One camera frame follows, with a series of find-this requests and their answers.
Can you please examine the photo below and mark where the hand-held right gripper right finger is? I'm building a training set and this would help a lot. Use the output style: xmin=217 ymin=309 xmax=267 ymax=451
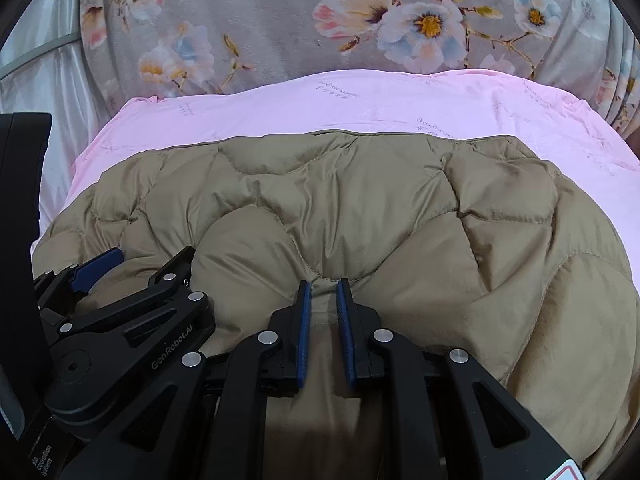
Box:
xmin=336 ymin=278 xmax=587 ymax=480

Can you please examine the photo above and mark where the grey metal rail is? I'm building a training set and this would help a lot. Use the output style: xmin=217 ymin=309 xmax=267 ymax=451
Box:
xmin=0 ymin=35 xmax=83 ymax=82

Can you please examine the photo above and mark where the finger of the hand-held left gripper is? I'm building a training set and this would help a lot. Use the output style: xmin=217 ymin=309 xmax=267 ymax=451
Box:
xmin=40 ymin=245 xmax=198 ymax=346
xmin=32 ymin=247 xmax=126 ymax=313

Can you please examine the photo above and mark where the white curtain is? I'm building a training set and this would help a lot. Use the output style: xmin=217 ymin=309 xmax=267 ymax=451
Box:
xmin=0 ymin=0 xmax=118 ymax=233

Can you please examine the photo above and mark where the olive quilted jacket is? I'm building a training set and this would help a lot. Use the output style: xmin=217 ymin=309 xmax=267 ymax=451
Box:
xmin=30 ymin=130 xmax=640 ymax=480

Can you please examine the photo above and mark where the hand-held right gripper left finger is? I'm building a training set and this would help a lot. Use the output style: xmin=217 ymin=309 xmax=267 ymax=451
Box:
xmin=60 ymin=280 xmax=314 ymax=480

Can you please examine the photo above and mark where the pink bed sheet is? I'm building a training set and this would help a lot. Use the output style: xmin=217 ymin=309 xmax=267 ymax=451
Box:
xmin=30 ymin=69 xmax=640 ymax=256

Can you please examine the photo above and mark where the grey floral quilt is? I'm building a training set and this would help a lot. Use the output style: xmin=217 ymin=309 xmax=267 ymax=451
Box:
xmin=80 ymin=0 xmax=640 ymax=138

